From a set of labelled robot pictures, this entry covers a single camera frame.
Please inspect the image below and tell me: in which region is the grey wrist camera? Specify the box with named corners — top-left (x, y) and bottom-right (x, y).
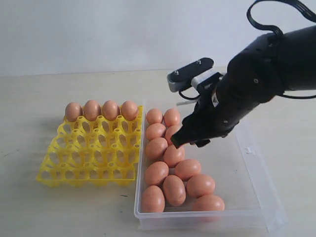
top-left (167, 57), bottom-right (214, 92)

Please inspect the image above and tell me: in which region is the brown egg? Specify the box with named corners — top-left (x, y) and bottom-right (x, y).
top-left (174, 159), bottom-right (201, 181)
top-left (145, 123), bottom-right (166, 141)
top-left (165, 124), bottom-right (181, 146)
top-left (162, 145), bottom-right (185, 168)
top-left (65, 102), bottom-right (83, 122)
top-left (186, 174), bottom-right (215, 198)
top-left (141, 185), bottom-right (165, 213)
top-left (145, 137), bottom-right (168, 160)
top-left (121, 100), bottom-right (139, 120)
top-left (163, 108), bottom-right (181, 127)
top-left (83, 100), bottom-right (101, 121)
top-left (192, 195), bottom-right (225, 211)
top-left (145, 161), bottom-right (169, 186)
top-left (102, 100), bottom-right (120, 120)
top-left (146, 108), bottom-right (163, 124)
top-left (162, 175), bottom-right (186, 207)

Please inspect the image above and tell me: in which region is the black camera cable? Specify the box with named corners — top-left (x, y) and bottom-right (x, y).
top-left (177, 0), bottom-right (316, 99)

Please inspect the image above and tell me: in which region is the yellow plastic egg tray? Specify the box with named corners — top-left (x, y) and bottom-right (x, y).
top-left (36, 106), bottom-right (144, 187)

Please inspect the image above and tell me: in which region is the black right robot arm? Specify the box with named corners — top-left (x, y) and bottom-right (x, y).
top-left (167, 26), bottom-right (316, 147)

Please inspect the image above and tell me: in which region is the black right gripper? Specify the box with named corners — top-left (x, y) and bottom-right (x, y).
top-left (171, 81), bottom-right (237, 148)

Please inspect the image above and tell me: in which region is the clear plastic storage box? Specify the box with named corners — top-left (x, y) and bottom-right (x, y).
top-left (133, 97), bottom-right (290, 233)

